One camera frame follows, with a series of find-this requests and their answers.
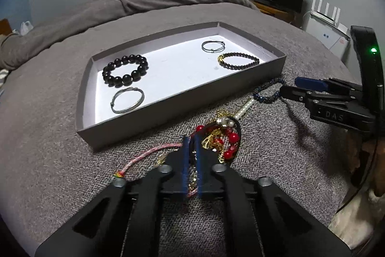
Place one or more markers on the striped pillow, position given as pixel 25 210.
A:
pixel 3 76

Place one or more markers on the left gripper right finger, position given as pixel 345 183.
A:
pixel 260 218

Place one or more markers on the grey folded duvet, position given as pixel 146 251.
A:
pixel 17 50

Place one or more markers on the wooden tv stand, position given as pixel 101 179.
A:
pixel 284 15

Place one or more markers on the person right hand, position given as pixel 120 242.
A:
pixel 365 159

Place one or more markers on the white plastic bag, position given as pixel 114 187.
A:
pixel 25 28

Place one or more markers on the wooden headboard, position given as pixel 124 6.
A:
pixel 5 28

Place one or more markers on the white appliance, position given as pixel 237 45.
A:
pixel 330 36

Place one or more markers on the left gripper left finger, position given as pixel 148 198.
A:
pixel 124 218

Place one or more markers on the grey shallow cardboard tray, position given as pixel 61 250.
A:
pixel 189 67

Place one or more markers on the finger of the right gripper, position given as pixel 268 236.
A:
pixel 311 84
pixel 294 93

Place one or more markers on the white wifi router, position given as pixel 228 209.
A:
pixel 328 14

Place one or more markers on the grey bed cover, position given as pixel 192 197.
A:
pixel 48 172

